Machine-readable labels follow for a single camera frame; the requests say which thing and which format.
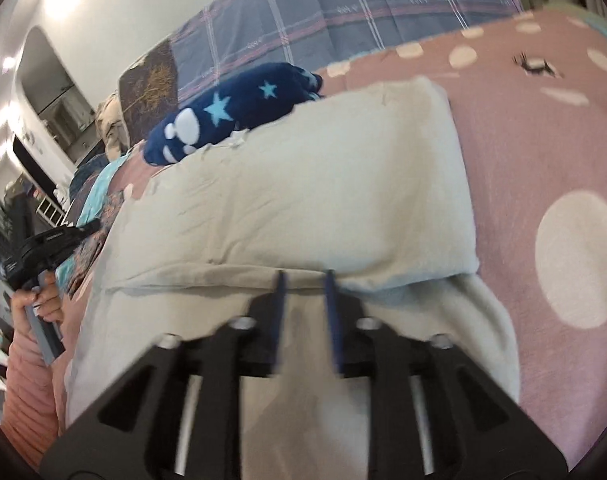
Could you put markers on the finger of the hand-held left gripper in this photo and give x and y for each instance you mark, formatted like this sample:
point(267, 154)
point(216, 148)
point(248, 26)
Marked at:
point(81, 234)

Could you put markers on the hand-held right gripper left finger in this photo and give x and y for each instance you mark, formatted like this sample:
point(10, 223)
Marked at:
point(280, 320)

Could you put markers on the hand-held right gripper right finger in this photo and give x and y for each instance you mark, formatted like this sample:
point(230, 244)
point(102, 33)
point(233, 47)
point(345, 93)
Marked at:
point(333, 320)

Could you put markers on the cream fleece garment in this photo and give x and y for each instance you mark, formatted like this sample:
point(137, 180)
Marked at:
point(303, 185)

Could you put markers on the person's left forearm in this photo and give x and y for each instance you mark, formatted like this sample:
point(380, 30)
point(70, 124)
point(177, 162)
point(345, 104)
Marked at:
point(28, 390)

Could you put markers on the person's left hand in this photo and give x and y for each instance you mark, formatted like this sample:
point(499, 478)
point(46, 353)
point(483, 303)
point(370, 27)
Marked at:
point(46, 305)

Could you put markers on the white lattice rack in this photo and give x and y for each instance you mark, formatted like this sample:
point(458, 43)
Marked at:
point(49, 210)

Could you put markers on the teal patterned cloth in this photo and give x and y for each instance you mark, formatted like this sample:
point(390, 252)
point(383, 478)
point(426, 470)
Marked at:
point(96, 185)

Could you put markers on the beige cushion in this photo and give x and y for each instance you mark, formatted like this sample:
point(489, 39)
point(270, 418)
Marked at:
point(111, 125)

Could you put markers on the arched doorway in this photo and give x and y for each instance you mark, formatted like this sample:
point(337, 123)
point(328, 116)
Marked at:
point(51, 90)

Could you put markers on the dark tree print pillow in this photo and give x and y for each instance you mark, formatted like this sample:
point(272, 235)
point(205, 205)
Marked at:
point(151, 85)

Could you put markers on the navy star print garment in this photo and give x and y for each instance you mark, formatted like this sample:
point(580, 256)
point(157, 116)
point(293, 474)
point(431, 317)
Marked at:
point(233, 105)

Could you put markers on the pink polka dot blanket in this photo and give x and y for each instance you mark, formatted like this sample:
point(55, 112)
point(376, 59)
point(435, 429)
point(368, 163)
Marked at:
point(533, 160)

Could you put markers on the blue plaid blanket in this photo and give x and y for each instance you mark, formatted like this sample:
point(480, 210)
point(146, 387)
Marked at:
point(333, 15)

